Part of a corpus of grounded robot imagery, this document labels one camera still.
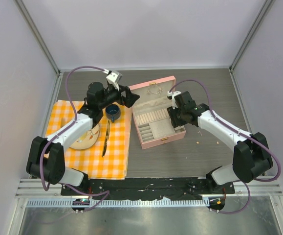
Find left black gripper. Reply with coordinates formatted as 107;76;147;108
98;83;139;110

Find pink jewelry box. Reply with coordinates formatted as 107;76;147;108
130;76;186;149

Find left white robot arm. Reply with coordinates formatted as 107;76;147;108
26;82;140;195

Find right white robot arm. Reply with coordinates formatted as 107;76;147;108
167;91;273;193

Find dark blue mug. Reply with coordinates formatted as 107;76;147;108
105;104;121;123

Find gold black knife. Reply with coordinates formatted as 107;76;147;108
102;120;110;157

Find bird pattern ceramic plate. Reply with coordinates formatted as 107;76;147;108
69;124;100;150

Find yellow checkered cloth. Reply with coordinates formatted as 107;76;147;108
43;99;132;180

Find silver necklace in lid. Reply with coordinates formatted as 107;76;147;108
146;85;163;96

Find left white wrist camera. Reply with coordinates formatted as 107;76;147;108
103;69;122;90

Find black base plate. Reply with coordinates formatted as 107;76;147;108
60;177;236;202

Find slotted white cable duct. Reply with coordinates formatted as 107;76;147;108
26;197;209;208

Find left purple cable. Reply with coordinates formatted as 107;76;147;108
40;66;112;212

